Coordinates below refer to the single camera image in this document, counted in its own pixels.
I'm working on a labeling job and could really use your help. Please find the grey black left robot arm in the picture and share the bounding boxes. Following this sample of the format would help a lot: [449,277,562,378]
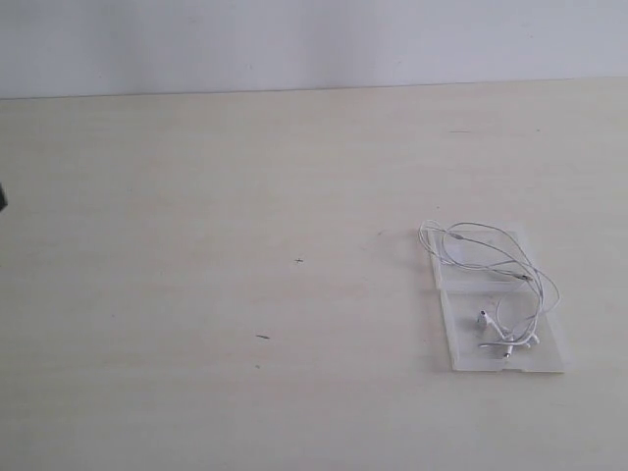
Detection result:
[0,184,8,212]

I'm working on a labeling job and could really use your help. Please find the white wired earphones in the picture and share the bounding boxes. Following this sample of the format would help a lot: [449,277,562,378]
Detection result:
[417,219,562,362]

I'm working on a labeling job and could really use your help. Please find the clear plastic open case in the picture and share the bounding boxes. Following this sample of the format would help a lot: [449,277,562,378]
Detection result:
[424,224,566,375]

